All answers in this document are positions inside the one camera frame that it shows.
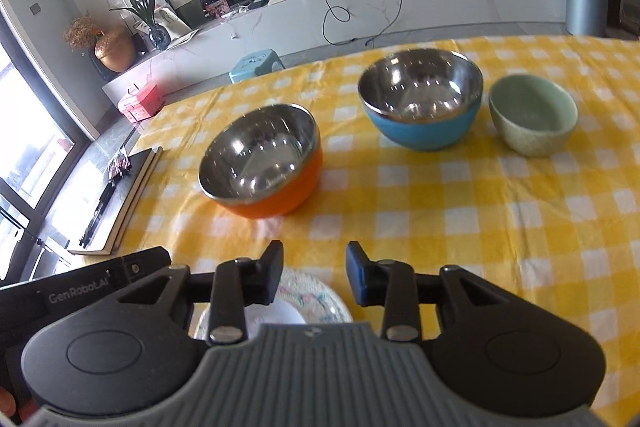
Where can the orange steel bowl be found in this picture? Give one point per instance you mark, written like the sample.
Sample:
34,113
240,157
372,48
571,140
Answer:
270,202

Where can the glass sliding door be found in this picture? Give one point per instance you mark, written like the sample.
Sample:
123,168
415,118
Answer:
30,132

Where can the black pen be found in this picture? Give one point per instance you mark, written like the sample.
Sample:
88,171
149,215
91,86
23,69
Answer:
100,212

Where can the white drawing card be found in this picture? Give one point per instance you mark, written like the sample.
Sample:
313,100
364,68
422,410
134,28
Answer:
172,19

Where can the pink photo card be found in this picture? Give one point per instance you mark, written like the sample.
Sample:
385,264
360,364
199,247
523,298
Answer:
217,9

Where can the white marble TV cabinet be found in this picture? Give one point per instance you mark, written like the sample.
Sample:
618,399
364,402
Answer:
450,2

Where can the pink candy wrapper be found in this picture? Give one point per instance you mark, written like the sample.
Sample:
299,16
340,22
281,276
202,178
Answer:
119,167

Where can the wall switch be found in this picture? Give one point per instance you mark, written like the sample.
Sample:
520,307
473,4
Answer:
35,8

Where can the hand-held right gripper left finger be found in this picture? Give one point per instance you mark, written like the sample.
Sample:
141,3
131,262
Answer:
270,274

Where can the gold round vase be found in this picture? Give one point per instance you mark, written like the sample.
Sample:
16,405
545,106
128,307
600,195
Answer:
115,52

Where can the plant in blue glass vase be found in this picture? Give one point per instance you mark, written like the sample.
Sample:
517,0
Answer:
157,34

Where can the light blue stool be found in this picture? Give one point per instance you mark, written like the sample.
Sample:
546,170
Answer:
255,64

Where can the blue steel bowl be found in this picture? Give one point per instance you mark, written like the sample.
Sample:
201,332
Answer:
425,134

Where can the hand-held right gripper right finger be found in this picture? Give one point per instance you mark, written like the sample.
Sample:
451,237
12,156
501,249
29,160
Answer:
357,274

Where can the dried flower bunch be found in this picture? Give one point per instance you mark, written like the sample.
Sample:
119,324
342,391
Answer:
82,32

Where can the person's left hand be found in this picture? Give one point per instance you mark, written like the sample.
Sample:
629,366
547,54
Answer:
6,407

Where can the black notebook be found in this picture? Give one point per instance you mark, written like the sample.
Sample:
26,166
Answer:
132,202

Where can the yellow checked tablecloth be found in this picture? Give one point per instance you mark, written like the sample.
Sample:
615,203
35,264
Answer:
450,207

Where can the pink gift box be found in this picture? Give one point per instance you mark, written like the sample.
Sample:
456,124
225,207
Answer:
142,102

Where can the clear glass plate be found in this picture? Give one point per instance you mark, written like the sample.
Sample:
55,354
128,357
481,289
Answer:
345,312

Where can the white painted plate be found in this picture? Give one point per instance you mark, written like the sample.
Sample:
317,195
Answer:
305,289

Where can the green ceramic bowl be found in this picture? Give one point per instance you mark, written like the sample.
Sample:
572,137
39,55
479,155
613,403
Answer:
535,137

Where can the small white sticker plate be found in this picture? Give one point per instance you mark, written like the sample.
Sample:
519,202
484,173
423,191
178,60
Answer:
280,313

